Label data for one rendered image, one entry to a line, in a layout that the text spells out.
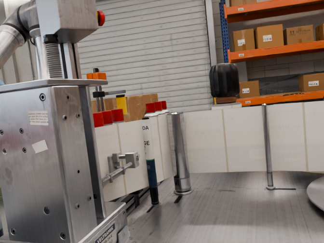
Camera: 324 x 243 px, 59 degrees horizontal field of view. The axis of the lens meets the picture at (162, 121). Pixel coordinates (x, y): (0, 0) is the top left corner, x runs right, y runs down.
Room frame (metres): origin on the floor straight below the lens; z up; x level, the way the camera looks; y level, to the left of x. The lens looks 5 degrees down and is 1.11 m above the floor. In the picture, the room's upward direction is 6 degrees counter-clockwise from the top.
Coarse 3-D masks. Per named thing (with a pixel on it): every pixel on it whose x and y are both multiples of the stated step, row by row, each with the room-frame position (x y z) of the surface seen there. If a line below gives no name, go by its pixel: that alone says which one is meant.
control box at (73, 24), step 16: (48, 0) 0.71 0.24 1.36; (64, 0) 0.68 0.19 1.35; (80, 0) 0.70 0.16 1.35; (48, 16) 0.73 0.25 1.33; (64, 16) 0.68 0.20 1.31; (80, 16) 0.70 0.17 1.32; (96, 16) 0.73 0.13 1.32; (48, 32) 0.74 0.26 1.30; (64, 32) 0.71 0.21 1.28; (80, 32) 0.73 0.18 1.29
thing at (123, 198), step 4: (144, 188) 0.77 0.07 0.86; (148, 188) 0.81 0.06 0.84; (144, 192) 0.78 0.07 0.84; (148, 192) 0.79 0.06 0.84; (124, 196) 0.67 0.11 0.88; (128, 196) 0.68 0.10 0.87; (132, 196) 0.70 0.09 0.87; (140, 196) 0.75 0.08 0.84; (144, 196) 0.76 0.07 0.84; (120, 200) 0.65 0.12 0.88; (124, 200) 0.66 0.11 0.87; (128, 200) 0.69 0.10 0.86; (132, 200) 0.69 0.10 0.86; (140, 200) 0.74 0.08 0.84; (128, 204) 0.67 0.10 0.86; (132, 204) 0.70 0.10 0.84; (128, 208) 0.68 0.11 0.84; (132, 208) 0.69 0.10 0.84; (128, 212) 0.67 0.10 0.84
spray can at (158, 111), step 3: (153, 102) 1.09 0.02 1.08; (156, 102) 1.08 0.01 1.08; (159, 102) 1.08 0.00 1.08; (156, 105) 1.08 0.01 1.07; (159, 105) 1.08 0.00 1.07; (156, 108) 1.08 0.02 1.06; (159, 108) 1.08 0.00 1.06; (156, 111) 1.08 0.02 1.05; (159, 111) 1.08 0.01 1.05; (162, 111) 1.08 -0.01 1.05; (159, 114) 1.07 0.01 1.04; (162, 114) 1.07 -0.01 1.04
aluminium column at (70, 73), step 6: (66, 42) 0.82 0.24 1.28; (60, 48) 0.83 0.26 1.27; (66, 48) 0.82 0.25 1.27; (60, 54) 0.83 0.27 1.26; (66, 54) 0.82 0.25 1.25; (72, 54) 0.83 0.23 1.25; (78, 54) 0.86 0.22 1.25; (66, 60) 0.83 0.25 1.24; (72, 60) 0.83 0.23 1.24; (78, 60) 0.86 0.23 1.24; (66, 66) 0.84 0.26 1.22; (72, 66) 0.83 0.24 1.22; (78, 66) 0.85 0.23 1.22; (66, 72) 0.84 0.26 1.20; (72, 72) 0.82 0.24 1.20; (78, 72) 0.85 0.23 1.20; (66, 78) 0.84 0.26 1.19; (72, 78) 0.82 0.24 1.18; (78, 78) 0.85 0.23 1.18
